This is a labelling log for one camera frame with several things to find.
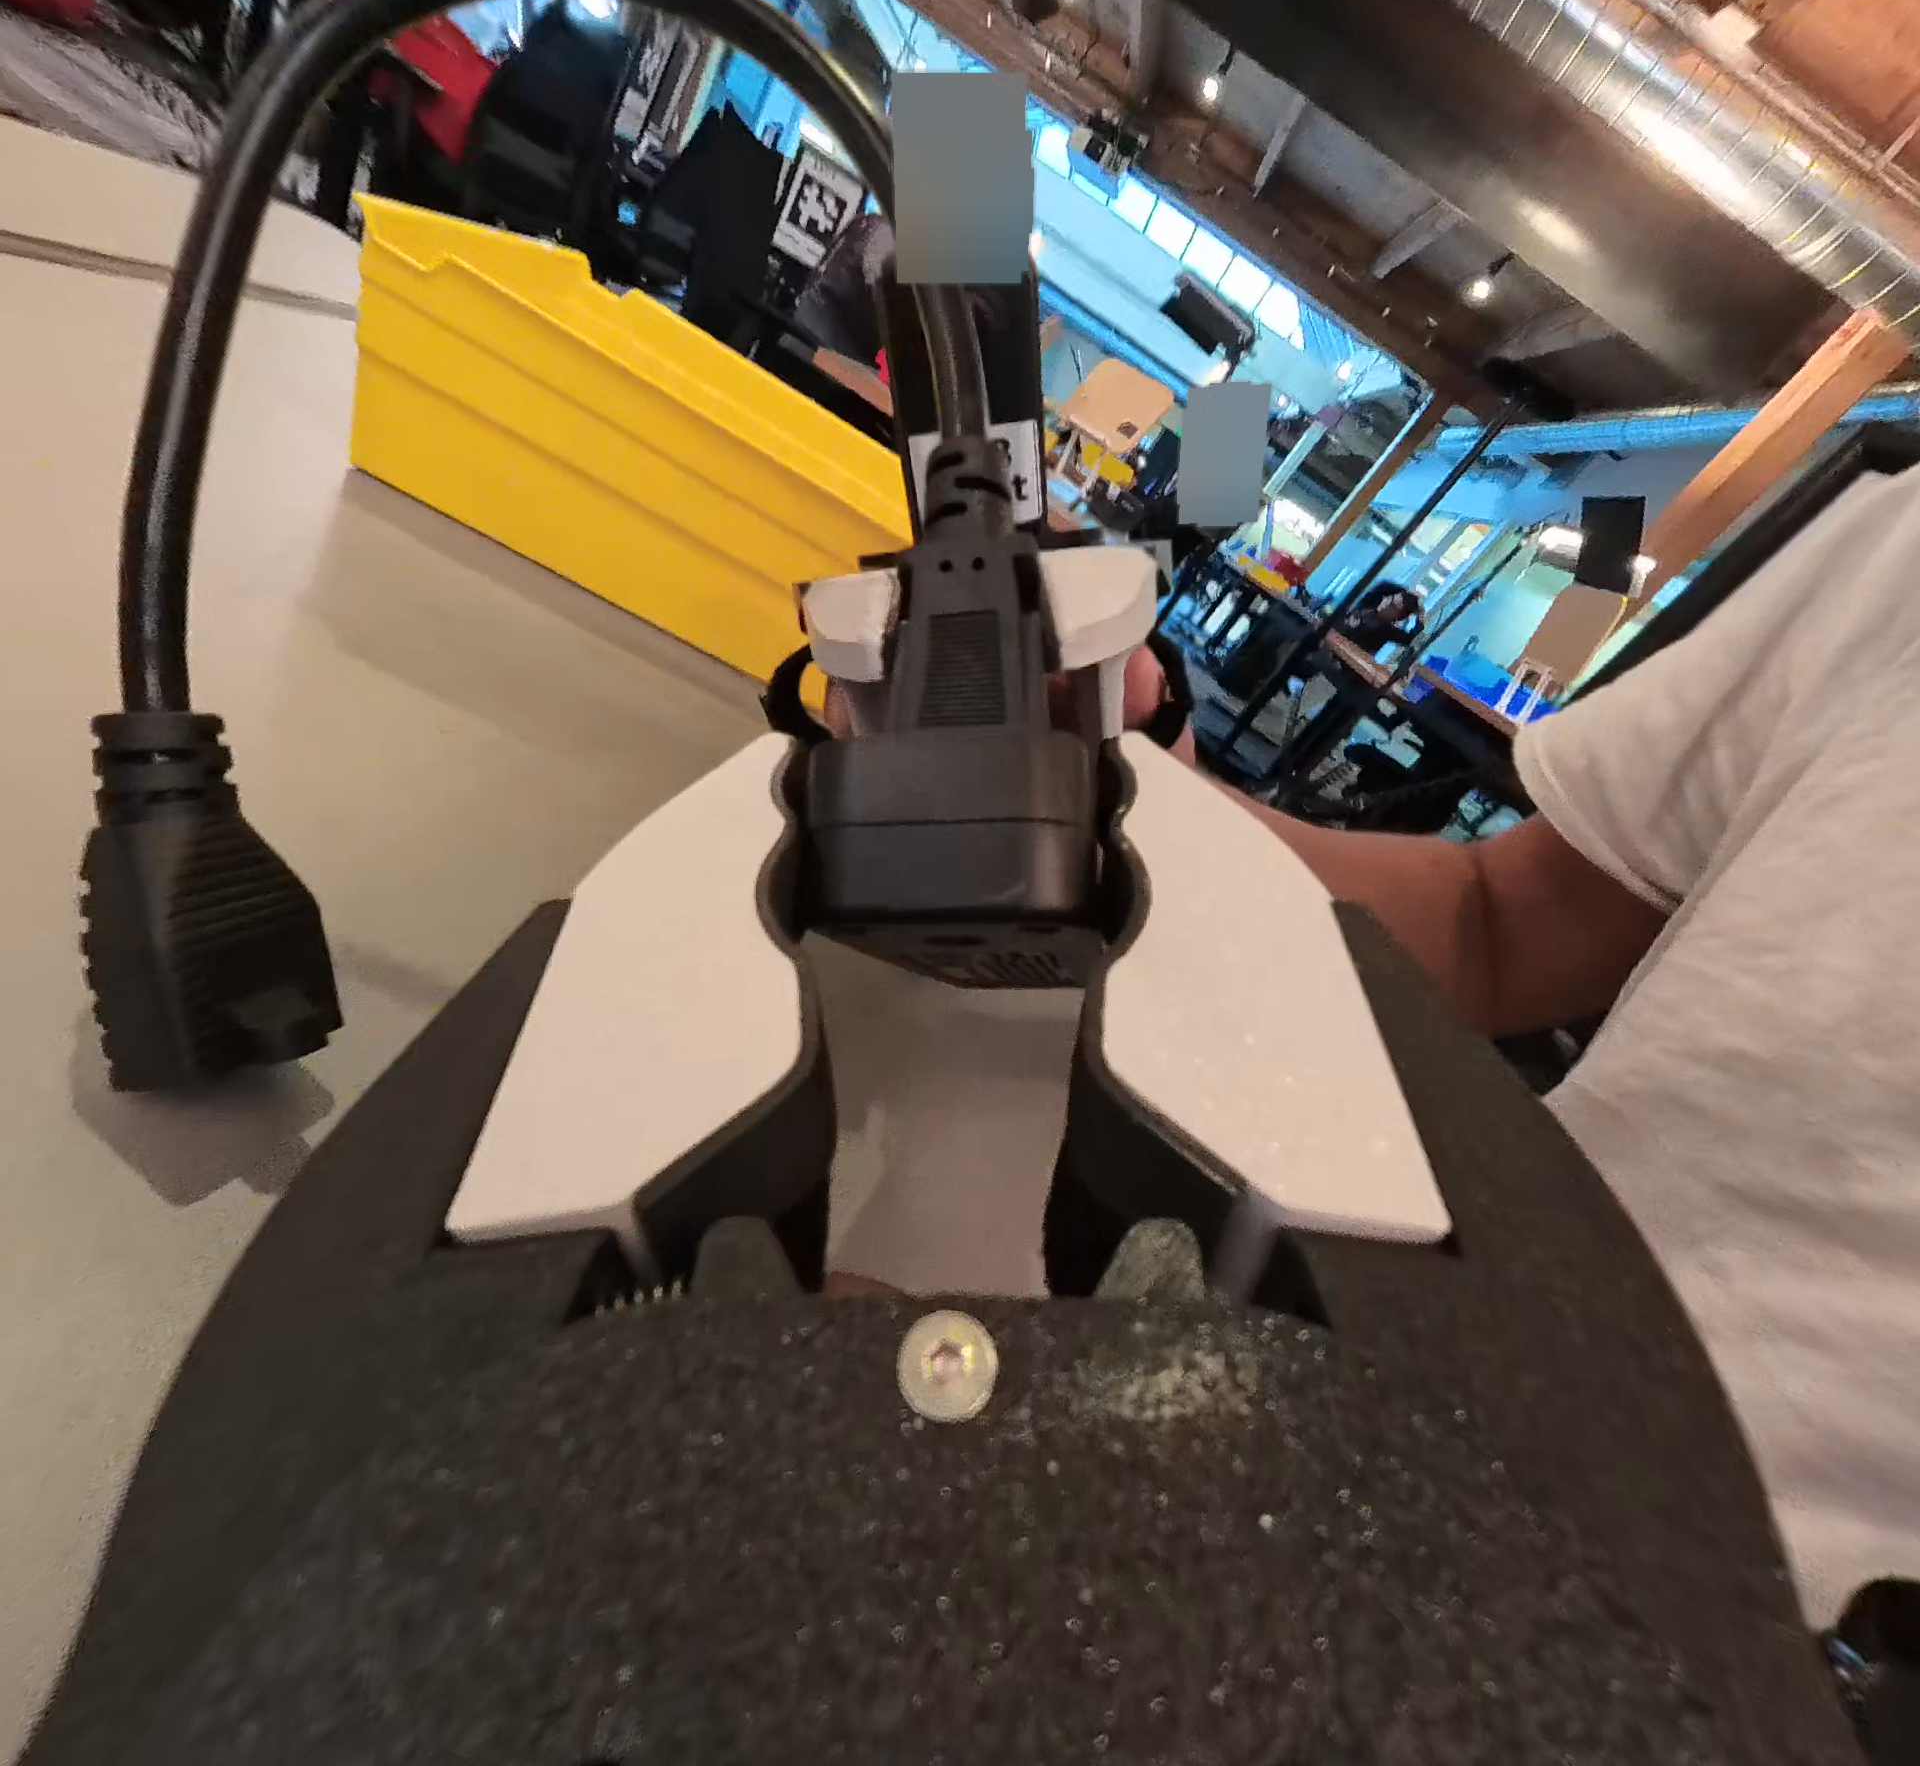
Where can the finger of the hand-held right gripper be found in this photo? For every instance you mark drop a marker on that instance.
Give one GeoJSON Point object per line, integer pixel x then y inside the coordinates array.
{"type": "Point", "coordinates": [1103, 605]}
{"type": "Point", "coordinates": [849, 620]}

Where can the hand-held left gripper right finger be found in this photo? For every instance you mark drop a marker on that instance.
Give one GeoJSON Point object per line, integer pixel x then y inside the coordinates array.
{"type": "Point", "coordinates": [1259, 1033]}

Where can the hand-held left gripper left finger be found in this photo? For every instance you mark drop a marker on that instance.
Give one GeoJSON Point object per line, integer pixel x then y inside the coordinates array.
{"type": "Point", "coordinates": [646, 1016]}

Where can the person's right forearm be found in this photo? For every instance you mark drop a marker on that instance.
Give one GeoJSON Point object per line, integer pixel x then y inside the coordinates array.
{"type": "Point", "coordinates": [1425, 895]}

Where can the black white marker board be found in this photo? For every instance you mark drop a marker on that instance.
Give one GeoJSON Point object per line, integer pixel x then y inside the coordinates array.
{"type": "Point", "coordinates": [822, 206]}

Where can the black stand pole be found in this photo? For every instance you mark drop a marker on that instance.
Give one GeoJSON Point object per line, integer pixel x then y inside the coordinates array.
{"type": "Point", "coordinates": [1379, 567]}

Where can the yellow plastic bin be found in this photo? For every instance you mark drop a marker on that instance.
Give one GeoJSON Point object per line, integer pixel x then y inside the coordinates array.
{"type": "Point", "coordinates": [600, 446]}

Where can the black panel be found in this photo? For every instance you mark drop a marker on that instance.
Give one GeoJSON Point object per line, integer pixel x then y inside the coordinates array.
{"type": "Point", "coordinates": [1608, 543]}

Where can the silver ventilation duct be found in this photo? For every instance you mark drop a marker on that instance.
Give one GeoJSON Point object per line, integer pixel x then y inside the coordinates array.
{"type": "Point", "coordinates": [1650, 101]}

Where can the wooden post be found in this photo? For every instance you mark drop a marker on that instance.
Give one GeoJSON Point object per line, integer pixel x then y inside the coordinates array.
{"type": "Point", "coordinates": [1785, 446]}

